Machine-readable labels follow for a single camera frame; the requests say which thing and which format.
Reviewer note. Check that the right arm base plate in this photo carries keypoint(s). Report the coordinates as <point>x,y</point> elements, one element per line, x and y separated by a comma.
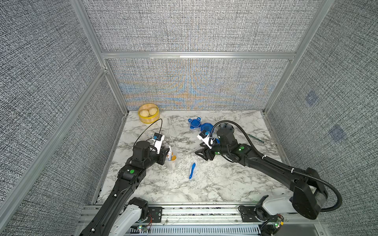
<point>249,214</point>

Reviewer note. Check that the blue lid back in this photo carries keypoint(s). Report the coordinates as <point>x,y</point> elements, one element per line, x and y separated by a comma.
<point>195,123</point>

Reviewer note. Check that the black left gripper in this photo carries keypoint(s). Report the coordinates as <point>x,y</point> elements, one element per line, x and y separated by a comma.
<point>162,155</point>

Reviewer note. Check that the green handled utensil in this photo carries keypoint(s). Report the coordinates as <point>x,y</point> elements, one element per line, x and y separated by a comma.
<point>255,138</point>

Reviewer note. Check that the yellow bamboo steamer basket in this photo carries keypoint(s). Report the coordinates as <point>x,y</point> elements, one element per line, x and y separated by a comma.
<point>150,119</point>

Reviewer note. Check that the cream dumpling bun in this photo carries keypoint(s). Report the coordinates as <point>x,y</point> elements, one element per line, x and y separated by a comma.
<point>152,111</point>
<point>144,113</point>

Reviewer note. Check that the left cream dumpling bun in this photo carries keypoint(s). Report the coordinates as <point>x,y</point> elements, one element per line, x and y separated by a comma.
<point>144,113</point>

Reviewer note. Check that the aluminium front rail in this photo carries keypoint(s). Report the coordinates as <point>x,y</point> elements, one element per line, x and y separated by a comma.
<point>221,219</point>

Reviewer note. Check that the blue toothbrush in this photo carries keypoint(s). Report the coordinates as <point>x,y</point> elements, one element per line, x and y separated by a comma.
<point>192,170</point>

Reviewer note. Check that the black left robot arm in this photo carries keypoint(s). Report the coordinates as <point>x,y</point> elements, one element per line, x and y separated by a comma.
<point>128,180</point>

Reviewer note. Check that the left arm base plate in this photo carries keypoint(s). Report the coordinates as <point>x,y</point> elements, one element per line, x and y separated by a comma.
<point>148,214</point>

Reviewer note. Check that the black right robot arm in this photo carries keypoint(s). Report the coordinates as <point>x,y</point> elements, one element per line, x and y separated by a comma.
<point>309,194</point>

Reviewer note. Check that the toothpaste tube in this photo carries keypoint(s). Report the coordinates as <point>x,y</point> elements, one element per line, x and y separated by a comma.
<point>169,154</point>

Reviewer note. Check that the right cream dumpling bun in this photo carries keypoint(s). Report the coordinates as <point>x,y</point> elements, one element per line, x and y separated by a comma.
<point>152,111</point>

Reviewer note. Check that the blue lid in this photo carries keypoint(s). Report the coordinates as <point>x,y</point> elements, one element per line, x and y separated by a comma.
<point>195,123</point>
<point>206,127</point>

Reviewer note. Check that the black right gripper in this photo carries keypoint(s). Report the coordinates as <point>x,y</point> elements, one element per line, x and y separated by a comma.
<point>206,152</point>

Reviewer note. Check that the clear plastic container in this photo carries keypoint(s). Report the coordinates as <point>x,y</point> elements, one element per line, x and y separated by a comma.
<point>171,165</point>

